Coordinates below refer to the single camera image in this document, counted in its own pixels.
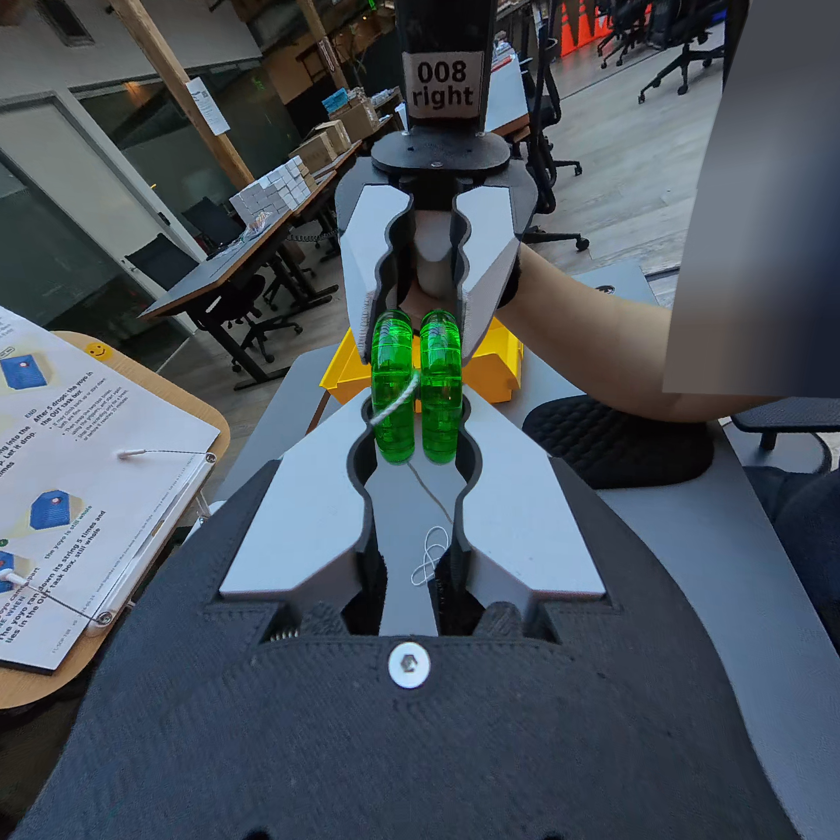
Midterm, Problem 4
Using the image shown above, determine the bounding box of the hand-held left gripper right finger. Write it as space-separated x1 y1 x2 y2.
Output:
430 392 606 634

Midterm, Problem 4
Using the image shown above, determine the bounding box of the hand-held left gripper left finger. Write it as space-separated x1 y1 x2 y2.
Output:
220 388 385 621

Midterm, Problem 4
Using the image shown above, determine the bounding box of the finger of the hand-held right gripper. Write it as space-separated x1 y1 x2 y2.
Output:
335 174 417 365
451 167 540 365

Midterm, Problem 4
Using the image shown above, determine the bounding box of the green transparent yoyo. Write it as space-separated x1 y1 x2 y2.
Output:
371 308 466 466

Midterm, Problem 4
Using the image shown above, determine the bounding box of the white yoyo string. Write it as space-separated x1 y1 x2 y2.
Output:
367 371 455 586

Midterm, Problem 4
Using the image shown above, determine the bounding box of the person's right forearm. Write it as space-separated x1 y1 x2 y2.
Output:
495 246 788 424

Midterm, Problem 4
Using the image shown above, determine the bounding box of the white desk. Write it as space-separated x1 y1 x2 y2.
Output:
486 56 532 142

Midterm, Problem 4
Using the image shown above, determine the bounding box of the stack of small white boxes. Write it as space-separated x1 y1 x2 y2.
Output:
228 157 312 227

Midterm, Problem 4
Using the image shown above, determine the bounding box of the cardboard box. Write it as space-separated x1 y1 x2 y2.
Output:
328 98 383 142
289 121 355 173

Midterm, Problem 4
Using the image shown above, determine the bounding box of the black mesh pad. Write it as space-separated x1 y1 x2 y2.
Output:
521 394 715 490

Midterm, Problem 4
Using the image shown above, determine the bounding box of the black office chair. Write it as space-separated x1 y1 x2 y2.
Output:
518 39 592 253
637 0 726 106
125 233 303 365

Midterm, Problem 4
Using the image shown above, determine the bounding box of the yellow plastic bin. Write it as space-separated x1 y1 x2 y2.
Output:
319 315 524 404

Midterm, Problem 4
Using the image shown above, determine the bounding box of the orange traffic cone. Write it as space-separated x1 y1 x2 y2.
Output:
558 0 651 56

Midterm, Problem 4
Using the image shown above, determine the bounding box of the long wooden desk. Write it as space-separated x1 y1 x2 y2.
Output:
138 141 368 388

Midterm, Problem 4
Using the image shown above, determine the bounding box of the printed instruction sheet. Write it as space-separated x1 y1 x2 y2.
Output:
0 305 221 673

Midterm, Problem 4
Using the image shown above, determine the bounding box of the white paper notice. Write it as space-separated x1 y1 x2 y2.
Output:
185 77 231 137

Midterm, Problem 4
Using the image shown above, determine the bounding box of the black chair armrest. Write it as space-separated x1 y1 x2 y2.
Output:
731 397 840 473

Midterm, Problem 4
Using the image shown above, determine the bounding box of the glass door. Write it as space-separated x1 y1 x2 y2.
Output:
0 88 204 329

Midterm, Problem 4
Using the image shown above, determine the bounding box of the round wooden side table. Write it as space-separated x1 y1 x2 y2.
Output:
0 331 231 710

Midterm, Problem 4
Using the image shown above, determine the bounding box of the thin wire tether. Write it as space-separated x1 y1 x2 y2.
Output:
0 567 112 624
118 448 217 463

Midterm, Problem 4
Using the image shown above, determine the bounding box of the wooden post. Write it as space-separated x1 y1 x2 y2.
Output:
108 0 257 191

